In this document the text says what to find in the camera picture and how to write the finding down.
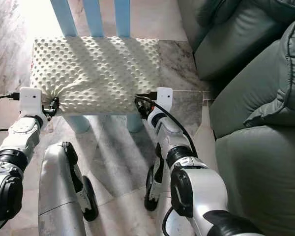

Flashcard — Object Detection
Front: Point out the cream dimpled foam pillow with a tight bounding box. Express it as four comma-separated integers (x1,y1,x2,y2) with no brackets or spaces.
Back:
29,36,163,117

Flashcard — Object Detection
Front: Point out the dark green leather sofa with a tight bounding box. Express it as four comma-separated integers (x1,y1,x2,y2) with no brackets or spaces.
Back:
176,0,295,236

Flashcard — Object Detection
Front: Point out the silver left robot leg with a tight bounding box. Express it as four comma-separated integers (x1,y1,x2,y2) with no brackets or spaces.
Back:
38,141,99,236

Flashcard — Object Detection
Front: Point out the light blue wooden chair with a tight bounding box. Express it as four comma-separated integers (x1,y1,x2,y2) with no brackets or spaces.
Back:
50,0,146,134

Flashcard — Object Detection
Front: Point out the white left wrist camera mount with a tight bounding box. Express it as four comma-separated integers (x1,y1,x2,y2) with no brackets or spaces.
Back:
19,87,43,118

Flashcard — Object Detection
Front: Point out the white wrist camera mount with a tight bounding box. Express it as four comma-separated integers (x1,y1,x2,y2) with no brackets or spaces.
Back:
19,87,43,118
155,87,174,113

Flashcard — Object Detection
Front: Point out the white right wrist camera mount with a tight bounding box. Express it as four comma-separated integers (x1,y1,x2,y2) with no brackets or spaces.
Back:
155,87,174,113

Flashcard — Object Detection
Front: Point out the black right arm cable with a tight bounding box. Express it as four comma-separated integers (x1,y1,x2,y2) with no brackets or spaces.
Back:
136,92,199,158

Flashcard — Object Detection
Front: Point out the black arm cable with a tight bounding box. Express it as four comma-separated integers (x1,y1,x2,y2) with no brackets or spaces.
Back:
136,92,199,158
0,91,21,136

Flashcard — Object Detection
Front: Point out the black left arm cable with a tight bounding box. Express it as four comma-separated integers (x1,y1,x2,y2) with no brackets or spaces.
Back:
0,91,21,136

